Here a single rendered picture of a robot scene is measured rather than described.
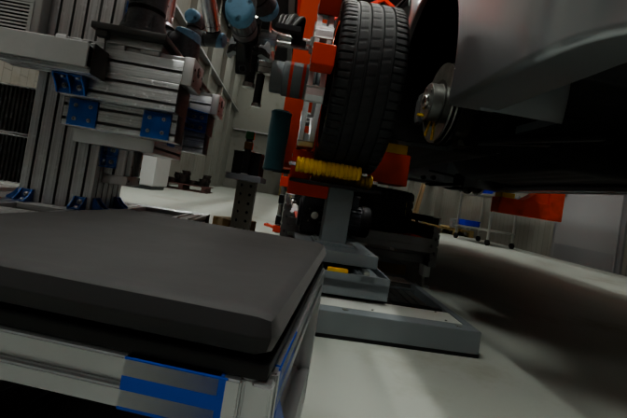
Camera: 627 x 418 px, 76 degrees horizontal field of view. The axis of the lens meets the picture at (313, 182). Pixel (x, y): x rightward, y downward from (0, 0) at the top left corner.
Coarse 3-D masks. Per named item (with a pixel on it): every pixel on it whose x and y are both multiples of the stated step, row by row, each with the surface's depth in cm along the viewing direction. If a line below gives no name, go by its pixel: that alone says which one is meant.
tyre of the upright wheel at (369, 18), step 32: (352, 0) 143; (352, 32) 132; (384, 32) 133; (352, 64) 130; (384, 64) 130; (352, 96) 131; (384, 96) 132; (352, 128) 136; (384, 128) 135; (352, 160) 148
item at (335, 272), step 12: (324, 264) 156; (336, 264) 160; (324, 276) 133; (336, 276) 133; (348, 276) 133; (360, 276) 133; (372, 276) 135; (384, 276) 139; (324, 288) 132; (336, 288) 133; (348, 288) 133; (360, 288) 133; (372, 288) 134; (384, 288) 134; (384, 300) 134
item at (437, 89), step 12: (444, 72) 159; (432, 84) 157; (444, 84) 157; (432, 96) 155; (444, 96) 154; (420, 108) 168; (432, 108) 155; (444, 108) 152; (456, 108) 146; (432, 120) 161; (444, 120) 150; (444, 132) 154
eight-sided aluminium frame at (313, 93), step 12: (324, 36) 135; (312, 72) 134; (312, 84) 134; (324, 84) 135; (312, 96) 135; (312, 108) 184; (300, 120) 181; (312, 120) 183; (300, 132) 146; (312, 132) 145; (300, 144) 149; (312, 144) 149
